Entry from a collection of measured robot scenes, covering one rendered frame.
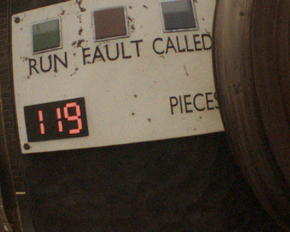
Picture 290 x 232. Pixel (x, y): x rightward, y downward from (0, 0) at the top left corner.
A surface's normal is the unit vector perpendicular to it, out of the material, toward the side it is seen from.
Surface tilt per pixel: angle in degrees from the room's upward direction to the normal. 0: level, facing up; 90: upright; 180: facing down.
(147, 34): 90
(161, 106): 90
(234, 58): 90
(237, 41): 90
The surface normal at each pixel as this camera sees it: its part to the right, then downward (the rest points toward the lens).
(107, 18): -0.05, 0.06
